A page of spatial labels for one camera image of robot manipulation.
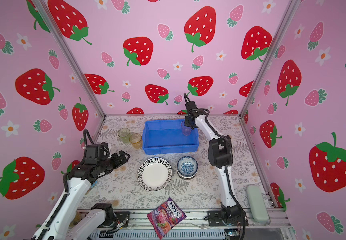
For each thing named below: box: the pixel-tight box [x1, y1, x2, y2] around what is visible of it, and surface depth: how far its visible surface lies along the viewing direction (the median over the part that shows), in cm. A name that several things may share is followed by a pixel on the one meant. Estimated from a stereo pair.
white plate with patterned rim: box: [137, 157, 173, 191], surface depth 90 cm
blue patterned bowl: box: [177, 156, 199, 177], surface depth 85 cm
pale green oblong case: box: [246, 184, 271, 225], surface depth 77 cm
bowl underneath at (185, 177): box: [177, 170, 198, 180], surface depth 82 cm
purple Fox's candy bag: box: [146, 197, 187, 240], surface depth 75 cm
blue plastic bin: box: [142, 119, 199, 155], surface depth 110 cm
